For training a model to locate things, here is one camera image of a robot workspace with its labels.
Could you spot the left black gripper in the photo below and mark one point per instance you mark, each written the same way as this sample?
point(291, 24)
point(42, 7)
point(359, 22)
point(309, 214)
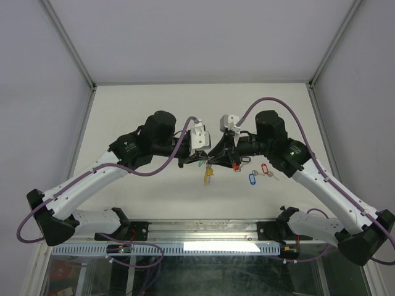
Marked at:
point(195, 157)

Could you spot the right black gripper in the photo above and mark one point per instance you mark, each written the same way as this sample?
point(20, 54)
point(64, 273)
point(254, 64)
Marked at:
point(226, 153)

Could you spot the keyring with yellow handle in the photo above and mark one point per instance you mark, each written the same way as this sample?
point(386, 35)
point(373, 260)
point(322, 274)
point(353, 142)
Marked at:
point(209, 171)

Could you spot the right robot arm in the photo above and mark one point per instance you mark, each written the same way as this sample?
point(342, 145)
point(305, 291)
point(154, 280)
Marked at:
point(357, 230)

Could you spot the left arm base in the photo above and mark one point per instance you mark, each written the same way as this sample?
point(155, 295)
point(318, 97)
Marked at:
point(135, 231)

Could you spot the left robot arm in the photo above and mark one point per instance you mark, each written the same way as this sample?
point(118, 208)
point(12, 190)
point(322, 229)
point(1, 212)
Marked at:
point(144, 152)

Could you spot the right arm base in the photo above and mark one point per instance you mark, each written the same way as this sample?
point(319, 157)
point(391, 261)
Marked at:
point(277, 230)

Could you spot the blue tag key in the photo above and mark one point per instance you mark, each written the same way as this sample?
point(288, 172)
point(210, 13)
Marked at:
point(253, 177)

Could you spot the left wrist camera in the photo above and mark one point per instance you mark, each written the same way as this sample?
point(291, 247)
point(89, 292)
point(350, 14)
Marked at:
point(199, 137)

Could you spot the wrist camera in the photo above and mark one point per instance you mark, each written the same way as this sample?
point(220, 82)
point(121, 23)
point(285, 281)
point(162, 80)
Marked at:
point(199, 137)
point(230, 123)

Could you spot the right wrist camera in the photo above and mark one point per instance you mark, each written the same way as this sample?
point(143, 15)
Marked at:
point(230, 123)

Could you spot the aluminium mounting rail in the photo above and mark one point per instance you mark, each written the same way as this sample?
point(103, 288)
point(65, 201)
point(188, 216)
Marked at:
point(158, 231)

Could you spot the white slotted cable duct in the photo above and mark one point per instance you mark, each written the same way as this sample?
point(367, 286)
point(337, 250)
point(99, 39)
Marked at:
point(192, 249)

